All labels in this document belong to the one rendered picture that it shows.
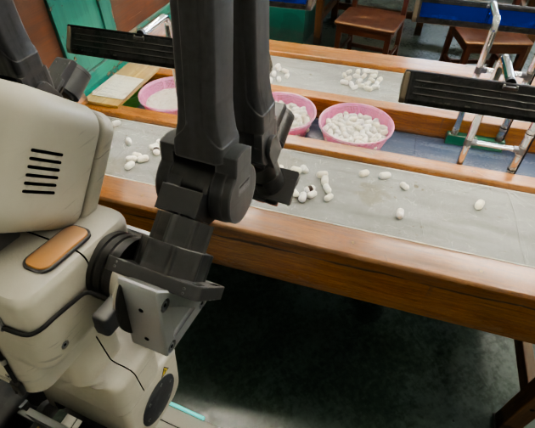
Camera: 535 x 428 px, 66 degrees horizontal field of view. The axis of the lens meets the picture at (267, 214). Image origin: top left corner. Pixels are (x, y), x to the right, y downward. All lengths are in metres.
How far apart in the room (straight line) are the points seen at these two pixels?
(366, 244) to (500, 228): 0.40
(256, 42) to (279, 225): 0.67
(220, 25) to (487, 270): 0.91
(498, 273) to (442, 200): 0.29
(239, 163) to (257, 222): 0.66
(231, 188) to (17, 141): 0.21
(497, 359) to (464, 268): 0.89
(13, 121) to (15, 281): 0.16
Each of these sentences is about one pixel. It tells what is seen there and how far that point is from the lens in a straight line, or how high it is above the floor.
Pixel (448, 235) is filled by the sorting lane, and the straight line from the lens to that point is 1.22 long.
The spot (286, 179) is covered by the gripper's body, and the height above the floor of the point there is 1.09.
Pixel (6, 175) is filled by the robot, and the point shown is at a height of 1.33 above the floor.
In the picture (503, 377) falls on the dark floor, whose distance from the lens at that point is 1.94.
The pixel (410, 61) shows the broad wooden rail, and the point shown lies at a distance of 2.03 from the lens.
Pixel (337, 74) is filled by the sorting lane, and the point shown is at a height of 0.74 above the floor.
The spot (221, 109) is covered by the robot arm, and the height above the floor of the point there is 1.34.
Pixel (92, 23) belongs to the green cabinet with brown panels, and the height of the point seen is 0.98.
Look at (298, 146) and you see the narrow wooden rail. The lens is 1.39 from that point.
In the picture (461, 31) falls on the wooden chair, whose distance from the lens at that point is 3.35.
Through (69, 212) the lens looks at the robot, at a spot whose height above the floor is 1.25.
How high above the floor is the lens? 1.57
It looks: 45 degrees down
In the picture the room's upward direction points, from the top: straight up
